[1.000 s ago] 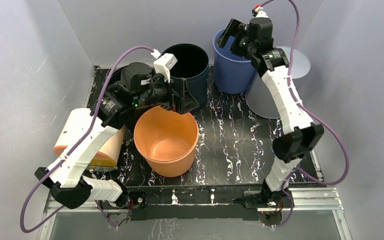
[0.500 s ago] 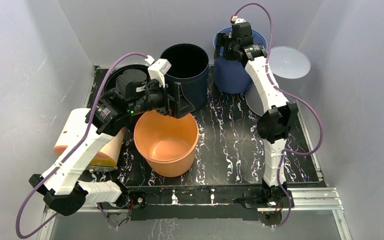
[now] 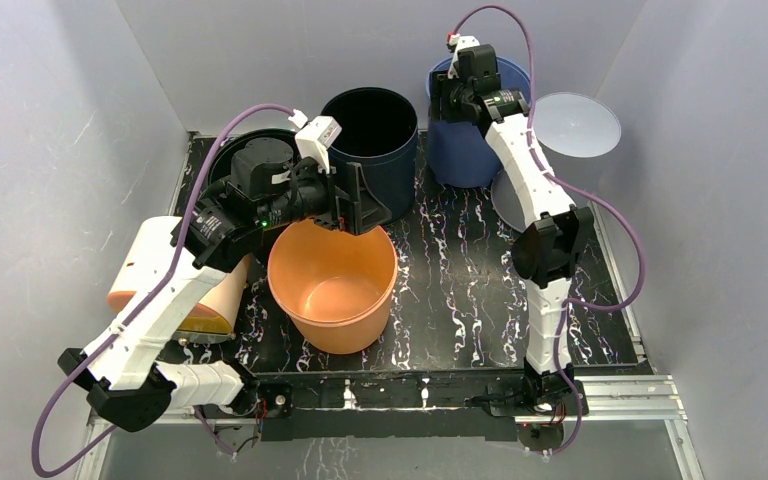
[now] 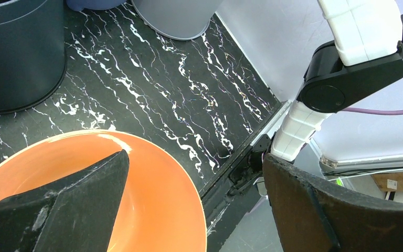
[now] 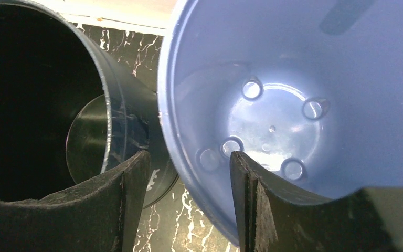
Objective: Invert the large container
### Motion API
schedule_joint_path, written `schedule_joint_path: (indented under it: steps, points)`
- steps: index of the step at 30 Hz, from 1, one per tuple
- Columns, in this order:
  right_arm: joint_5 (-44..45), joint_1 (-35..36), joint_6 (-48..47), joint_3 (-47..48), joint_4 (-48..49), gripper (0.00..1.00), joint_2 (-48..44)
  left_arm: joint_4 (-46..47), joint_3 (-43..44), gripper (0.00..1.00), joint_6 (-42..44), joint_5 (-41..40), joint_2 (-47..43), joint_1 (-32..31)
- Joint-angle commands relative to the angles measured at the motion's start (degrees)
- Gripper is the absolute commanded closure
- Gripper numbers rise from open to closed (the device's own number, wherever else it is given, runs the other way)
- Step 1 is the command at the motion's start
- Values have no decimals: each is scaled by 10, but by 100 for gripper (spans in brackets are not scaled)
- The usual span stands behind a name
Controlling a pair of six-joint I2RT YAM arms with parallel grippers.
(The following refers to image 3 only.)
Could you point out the grey white bucket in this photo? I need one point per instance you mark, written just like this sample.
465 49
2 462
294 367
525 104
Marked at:
551 163

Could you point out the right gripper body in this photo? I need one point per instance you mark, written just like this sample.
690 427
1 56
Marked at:
459 97

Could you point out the blue bucket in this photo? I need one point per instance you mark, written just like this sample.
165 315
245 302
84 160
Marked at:
459 156

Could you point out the black bucket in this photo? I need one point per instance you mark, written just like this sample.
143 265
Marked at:
225 152

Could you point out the aluminium frame rail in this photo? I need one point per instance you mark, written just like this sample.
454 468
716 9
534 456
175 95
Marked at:
416 405

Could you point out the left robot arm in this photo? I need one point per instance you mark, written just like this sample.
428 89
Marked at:
125 382

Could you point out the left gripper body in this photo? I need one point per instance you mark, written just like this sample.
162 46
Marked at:
314 196

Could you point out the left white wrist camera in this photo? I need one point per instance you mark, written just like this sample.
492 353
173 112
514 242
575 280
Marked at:
314 137

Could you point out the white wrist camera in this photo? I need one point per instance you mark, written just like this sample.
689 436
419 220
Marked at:
314 137
462 48

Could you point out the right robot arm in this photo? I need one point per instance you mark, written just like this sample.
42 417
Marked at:
547 253

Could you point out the white orange lying container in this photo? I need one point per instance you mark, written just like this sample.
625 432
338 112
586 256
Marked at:
213 319

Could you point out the dark navy bucket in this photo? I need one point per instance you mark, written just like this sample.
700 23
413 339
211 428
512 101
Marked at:
380 133

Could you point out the orange bucket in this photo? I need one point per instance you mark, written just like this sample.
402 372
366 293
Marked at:
335 287

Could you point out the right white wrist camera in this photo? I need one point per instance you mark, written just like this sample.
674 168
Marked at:
462 48

